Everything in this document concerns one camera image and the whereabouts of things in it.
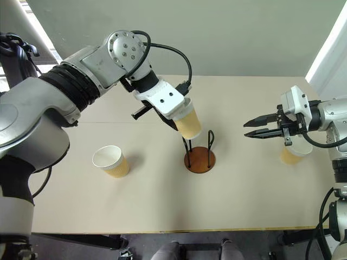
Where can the black table frame bar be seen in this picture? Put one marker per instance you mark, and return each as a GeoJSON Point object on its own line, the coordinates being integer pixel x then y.
{"type": "Point", "coordinates": [301, 237]}
{"type": "Point", "coordinates": [81, 239]}

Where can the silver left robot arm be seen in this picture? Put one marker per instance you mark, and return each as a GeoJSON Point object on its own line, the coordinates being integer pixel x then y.
{"type": "Point", "coordinates": [54, 89]}

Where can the grey rounded shape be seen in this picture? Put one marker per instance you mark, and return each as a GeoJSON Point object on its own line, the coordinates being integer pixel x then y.
{"type": "Point", "coordinates": [231, 250]}
{"type": "Point", "coordinates": [168, 252]}

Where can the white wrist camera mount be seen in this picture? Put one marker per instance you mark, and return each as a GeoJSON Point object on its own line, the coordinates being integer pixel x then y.
{"type": "Point", "coordinates": [165, 100]}
{"type": "Point", "coordinates": [294, 101]}

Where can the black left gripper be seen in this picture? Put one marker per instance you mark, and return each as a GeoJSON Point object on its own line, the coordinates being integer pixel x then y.
{"type": "Point", "coordinates": [138, 112]}

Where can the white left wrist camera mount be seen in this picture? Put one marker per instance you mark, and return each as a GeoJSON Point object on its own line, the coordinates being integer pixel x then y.
{"type": "Point", "coordinates": [165, 100]}

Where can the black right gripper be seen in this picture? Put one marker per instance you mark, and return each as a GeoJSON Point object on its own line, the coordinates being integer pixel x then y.
{"type": "Point", "coordinates": [288, 125]}

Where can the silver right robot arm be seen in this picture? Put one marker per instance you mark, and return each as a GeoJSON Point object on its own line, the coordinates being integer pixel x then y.
{"type": "Point", "coordinates": [333, 113]}

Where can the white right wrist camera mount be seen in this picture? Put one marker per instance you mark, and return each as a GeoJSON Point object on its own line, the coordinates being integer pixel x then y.
{"type": "Point", "coordinates": [294, 101]}

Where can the tan ribbed paper cup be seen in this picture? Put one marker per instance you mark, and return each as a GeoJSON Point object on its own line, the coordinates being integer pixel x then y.
{"type": "Point", "coordinates": [189, 122]}
{"type": "Point", "coordinates": [288, 158]}
{"type": "Point", "coordinates": [116, 168]}

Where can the white slanted beam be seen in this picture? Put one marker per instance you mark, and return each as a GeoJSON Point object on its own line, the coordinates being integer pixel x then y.
{"type": "Point", "coordinates": [29, 29]}

